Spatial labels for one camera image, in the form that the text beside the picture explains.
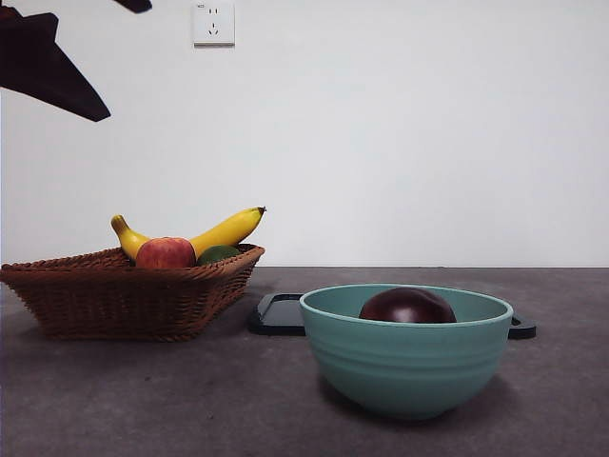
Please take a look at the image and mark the dark purple plum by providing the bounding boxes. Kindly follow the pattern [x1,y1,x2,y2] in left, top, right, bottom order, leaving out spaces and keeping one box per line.
[359,286,458,324]

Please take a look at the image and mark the teal ribbed bowl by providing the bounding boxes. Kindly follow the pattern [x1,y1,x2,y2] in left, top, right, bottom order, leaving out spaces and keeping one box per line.
[299,283,516,421]

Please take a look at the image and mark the red yellow apple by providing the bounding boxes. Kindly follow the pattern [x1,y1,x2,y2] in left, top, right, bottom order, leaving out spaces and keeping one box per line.
[135,236,197,269]

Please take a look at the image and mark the yellow banana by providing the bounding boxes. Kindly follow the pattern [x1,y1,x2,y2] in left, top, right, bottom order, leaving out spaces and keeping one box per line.
[110,206,267,261]

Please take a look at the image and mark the brown wicker basket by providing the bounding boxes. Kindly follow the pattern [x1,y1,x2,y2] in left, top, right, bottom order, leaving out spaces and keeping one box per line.
[0,243,265,343]

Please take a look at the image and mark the green round fruit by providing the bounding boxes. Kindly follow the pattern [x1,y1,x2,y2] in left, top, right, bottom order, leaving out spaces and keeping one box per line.
[195,244,242,267]

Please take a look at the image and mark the black rectangular tray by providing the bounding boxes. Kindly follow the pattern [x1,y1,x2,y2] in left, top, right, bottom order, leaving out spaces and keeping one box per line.
[246,292,538,341]

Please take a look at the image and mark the white wall socket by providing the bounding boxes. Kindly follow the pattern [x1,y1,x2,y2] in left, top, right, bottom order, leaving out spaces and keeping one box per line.
[193,1,236,49]

